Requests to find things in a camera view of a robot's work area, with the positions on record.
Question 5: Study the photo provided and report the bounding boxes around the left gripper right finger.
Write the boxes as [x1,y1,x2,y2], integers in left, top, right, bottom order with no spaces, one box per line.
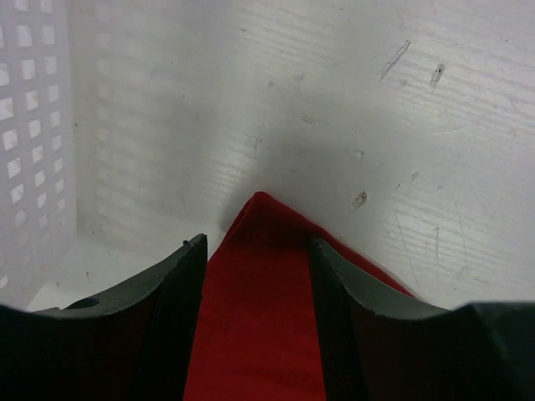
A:
[309,239,534,400]

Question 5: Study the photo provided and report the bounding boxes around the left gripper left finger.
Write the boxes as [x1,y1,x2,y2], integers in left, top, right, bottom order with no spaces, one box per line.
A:
[1,234,207,400]

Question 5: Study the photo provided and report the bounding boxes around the dark red t shirt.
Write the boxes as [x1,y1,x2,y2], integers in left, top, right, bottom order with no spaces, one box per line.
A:
[184,192,402,400]

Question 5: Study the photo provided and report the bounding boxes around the white plastic basket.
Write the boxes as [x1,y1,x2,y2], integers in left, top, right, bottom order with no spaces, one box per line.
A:
[0,0,84,312]

